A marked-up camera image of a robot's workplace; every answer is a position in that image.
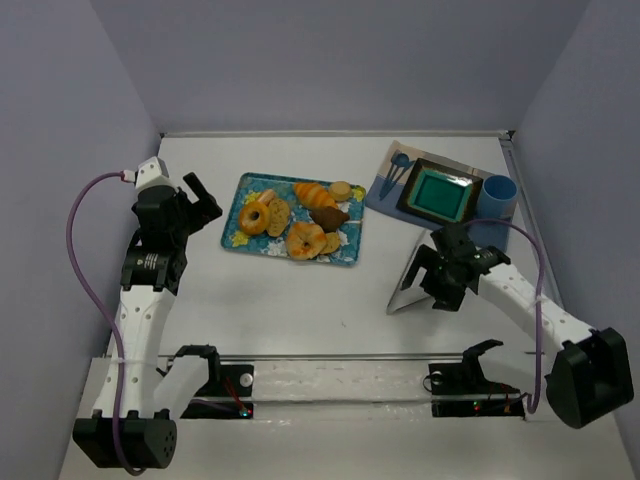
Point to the green square plate dark rim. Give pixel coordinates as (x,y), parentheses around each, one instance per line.
(439,193)

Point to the blue cloth placemat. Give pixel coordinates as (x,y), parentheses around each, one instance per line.
(387,206)

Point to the blue plastic fork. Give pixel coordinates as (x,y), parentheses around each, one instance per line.
(389,178)

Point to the orange twisted ring bread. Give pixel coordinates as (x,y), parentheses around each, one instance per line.
(305,241)

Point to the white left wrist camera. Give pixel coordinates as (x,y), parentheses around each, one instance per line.
(152,173)

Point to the orange striped croissant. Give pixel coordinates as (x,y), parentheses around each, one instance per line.
(313,195)

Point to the small round tan bun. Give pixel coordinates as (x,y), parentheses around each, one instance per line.
(340,191)

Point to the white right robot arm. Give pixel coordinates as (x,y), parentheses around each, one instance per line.
(582,373)

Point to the small pale round roll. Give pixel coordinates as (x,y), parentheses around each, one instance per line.
(266,197)

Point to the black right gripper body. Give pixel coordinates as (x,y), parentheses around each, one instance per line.
(441,275)

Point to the glazed ring donut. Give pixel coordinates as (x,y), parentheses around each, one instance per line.
(254,218)

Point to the brown bread slice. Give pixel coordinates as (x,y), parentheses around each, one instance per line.
(279,211)

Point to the tan bread slice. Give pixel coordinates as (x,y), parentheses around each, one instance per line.
(333,243)

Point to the blue plastic cup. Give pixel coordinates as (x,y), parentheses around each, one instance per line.
(496,197)

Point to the blue floral serving tray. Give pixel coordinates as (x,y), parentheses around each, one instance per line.
(252,184)

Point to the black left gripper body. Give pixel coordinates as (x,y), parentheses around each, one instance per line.
(189,209)

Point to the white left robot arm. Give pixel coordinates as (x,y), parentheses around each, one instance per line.
(133,423)

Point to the dark brown chocolate bread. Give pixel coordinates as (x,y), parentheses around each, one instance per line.
(329,218)

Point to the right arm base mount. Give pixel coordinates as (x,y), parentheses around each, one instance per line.
(461,390)

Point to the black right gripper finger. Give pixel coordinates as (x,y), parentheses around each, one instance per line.
(470,272)
(424,257)

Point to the metal rail bar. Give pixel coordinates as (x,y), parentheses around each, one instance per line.
(237,358)

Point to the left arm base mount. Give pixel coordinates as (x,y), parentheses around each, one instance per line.
(227,392)

